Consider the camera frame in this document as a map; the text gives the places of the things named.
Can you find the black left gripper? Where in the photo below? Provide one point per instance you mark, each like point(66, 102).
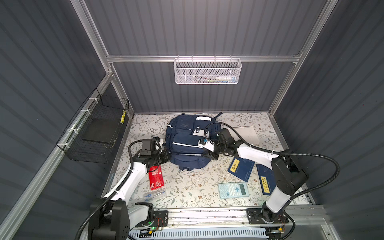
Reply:
point(165, 156)

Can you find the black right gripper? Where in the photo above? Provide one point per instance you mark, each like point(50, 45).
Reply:
point(213, 156)

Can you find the white Robinson Crusoe book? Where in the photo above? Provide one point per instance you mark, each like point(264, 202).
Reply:
point(249, 134)

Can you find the blue notebook with yellow label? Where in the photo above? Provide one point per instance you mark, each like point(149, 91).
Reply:
point(241, 168)

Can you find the navy blue student backpack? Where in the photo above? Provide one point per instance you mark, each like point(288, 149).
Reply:
point(183, 136)

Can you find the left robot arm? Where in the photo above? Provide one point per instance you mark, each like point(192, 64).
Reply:
point(110, 218)

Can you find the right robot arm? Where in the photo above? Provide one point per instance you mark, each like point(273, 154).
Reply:
point(279, 176)

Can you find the red card pack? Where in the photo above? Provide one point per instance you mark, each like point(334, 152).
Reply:
point(156, 179)

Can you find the clear plastic pen bag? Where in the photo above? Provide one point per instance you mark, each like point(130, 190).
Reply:
point(155, 195)

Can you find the light green calculator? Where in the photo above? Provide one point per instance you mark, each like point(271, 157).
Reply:
point(233, 190)

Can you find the yellow tag on basket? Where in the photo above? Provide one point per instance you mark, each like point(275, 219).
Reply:
point(123, 117)

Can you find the black pad in basket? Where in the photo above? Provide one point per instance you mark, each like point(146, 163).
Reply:
point(100, 131)

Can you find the white marker in basket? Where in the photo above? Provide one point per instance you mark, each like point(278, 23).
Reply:
point(226, 78)

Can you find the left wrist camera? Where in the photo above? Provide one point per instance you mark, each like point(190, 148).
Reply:
point(158, 143)

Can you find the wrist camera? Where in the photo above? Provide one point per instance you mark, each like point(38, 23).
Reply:
point(158, 143)
point(207, 144)

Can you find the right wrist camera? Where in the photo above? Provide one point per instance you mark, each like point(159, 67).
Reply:
point(207, 144)

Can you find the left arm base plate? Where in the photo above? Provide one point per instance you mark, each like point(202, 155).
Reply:
point(160, 219)

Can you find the black wire side basket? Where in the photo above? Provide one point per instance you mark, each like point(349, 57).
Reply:
point(100, 107)

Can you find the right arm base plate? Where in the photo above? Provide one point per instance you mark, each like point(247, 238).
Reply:
point(258, 216)

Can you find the white mesh wall basket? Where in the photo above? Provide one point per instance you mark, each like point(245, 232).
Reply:
point(202, 71)

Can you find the white slotted cable duct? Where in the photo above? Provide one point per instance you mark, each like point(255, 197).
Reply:
point(204, 234)

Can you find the aluminium mounting rail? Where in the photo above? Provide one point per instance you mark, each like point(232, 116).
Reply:
point(237, 216)

